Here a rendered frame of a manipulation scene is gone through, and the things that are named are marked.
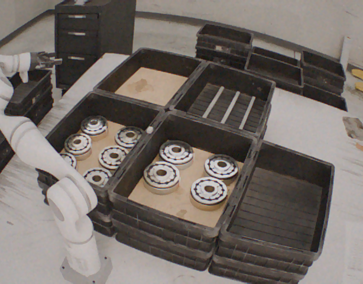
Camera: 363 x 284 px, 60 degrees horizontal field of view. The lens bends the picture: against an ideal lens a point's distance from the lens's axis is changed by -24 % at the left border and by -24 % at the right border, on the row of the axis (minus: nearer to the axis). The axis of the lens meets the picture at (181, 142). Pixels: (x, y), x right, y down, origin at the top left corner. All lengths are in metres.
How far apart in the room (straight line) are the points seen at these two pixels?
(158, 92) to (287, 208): 0.71
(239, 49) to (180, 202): 1.75
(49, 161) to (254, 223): 0.59
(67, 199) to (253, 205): 0.59
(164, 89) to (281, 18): 2.95
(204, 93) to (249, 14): 2.89
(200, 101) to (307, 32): 3.03
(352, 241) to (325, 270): 0.19
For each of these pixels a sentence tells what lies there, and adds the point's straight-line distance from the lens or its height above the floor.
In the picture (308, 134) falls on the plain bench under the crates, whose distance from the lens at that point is 1.71.
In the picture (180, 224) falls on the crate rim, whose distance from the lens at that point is 0.94.
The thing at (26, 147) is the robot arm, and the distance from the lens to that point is 0.86.
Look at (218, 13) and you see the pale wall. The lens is 4.42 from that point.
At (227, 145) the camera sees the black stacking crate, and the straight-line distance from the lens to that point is 1.23.
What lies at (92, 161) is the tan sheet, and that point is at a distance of 1.22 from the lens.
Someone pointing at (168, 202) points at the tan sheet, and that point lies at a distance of 1.10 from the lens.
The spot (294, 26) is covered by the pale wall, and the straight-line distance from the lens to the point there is 4.35.
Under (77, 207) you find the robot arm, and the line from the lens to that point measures 0.77.
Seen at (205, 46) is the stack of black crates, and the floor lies 0.50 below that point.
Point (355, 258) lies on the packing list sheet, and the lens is 1.30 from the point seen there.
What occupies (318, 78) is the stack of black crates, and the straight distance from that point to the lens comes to 2.73.
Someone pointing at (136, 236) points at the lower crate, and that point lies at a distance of 1.09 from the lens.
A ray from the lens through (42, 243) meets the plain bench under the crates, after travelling 1.19.
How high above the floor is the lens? 1.65
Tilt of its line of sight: 39 degrees down
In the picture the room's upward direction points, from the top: 5 degrees clockwise
